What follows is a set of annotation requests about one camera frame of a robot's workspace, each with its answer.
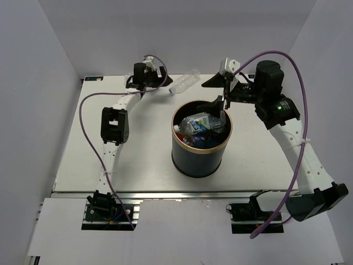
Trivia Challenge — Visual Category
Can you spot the bottle white green blue label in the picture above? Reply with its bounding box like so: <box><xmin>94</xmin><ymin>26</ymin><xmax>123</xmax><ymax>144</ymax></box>
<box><xmin>173</xmin><ymin>111</ymin><xmax>226</xmax><ymax>136</ymax></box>

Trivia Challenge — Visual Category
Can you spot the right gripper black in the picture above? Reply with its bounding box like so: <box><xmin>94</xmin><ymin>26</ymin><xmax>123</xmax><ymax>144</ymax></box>
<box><xmin>196</xmin><ymin>71</ymin><xmax>264</xmax><ymax>119</ymax></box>

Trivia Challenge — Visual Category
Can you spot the left XDOF logo sticker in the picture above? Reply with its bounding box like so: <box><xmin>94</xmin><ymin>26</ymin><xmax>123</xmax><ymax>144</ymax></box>
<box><xmin>84</xmin><ymin>76</ymin><xmax>104</xmax><ymax>82</ymax></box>

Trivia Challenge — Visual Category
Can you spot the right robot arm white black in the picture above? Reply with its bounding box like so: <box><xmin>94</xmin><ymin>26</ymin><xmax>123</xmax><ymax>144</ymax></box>
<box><xmin>200</xmin><ymin>60</ymin><xmax>349</xmax><ymax>221</ymax></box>

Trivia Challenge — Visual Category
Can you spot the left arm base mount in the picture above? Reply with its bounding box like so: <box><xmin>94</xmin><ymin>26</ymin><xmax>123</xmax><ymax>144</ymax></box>
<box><xmin>81</xmin><ymin>190</ymin><xmax>137</xmax><ymax>231</ymax></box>

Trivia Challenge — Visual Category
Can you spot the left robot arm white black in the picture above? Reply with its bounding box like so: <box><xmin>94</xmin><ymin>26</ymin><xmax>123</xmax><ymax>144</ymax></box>
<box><xmin>98</xmin><ymin>56</ymin><xmax>173</xmax><ymax>193</ymax></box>

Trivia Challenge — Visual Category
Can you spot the black round bin gold rim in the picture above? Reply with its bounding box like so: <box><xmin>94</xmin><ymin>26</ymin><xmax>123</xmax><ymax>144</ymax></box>
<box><xmin>172</xmin><ymin>100</ymin><xmax>233</xmax><ymax>178</ymax></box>

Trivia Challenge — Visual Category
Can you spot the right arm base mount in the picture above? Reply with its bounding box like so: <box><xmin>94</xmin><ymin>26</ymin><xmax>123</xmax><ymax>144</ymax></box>
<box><xmin>225</xmin><ymin>190</ymin><xmax>284</xmax><ymax>235</ymax></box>

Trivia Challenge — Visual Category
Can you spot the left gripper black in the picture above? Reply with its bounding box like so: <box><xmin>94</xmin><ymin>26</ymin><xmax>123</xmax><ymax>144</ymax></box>
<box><xmin>143</xmin><ymin>67</ymin><xmax>173</xmax><ymax>89</ymax></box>

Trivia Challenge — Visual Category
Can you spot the clear crushed bottle white cap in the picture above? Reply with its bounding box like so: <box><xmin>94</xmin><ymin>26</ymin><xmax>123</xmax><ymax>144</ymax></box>
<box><xmin>169</xmin><ymin>69</ymin><xmax>200</xmax><ymax>95</ymax></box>

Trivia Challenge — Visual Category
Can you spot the clear bottle white blue cap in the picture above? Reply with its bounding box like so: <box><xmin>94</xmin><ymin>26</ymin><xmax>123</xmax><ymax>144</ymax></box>
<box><xmin>124</xmin><ymin>73</ymin><xmax>133</xmax><ymax>89</ymax></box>

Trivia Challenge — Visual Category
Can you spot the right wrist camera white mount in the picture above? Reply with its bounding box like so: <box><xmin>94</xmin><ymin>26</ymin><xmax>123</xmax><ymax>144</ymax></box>
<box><xmin>219</xmin><ymin>57</ymin><xmax>240</xmax><ymax>92</ymax></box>

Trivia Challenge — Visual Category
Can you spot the blue label water bottle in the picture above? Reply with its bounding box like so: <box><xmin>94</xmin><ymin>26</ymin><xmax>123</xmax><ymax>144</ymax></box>
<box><xmin>182</xmin><ymin>134</ymin><xmax>208</xmax><ymax>149</ymax></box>

